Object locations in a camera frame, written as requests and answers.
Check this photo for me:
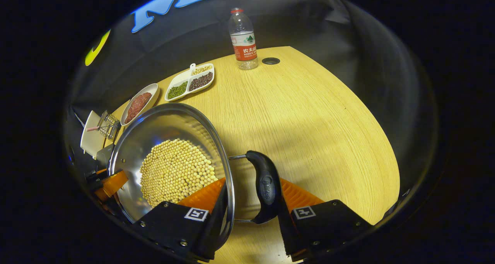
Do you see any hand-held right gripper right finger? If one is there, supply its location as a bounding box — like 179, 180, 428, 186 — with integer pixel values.
276, 178, 374, 262

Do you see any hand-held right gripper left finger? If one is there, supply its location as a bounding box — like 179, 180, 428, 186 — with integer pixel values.
131, 178, 229, 263

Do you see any stainless steel pot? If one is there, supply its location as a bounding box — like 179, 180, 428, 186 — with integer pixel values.
108, 102, 283, 254

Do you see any white toaster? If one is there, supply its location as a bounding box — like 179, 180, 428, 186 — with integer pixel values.
80, 110, 102, 159

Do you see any pile of yellow soybeans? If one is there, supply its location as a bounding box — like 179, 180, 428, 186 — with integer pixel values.
140, 139, 219, 209

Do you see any small brown meat slice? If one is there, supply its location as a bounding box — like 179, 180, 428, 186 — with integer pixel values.
124, 105, 140, 124

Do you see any large brown meat slice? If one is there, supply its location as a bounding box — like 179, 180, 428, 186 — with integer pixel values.
133, 92, 152, 110

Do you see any white oval plate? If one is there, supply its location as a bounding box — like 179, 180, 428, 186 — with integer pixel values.
120, 83, 160, 127

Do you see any pile of green mung beans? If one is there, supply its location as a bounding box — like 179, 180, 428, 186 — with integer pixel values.
167, 81, 188, 100

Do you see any white divided dish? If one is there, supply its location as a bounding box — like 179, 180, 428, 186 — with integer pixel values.
164, 63, 215, 102

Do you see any pile of dark red beans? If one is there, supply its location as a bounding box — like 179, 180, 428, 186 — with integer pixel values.
189, 72, 213, 91

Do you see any clear plastic water bottle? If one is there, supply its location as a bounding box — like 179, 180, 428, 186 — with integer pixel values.
228, 7, 259, 70

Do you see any small wire rack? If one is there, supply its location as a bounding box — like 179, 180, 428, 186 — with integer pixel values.
87, 110, 121, 141

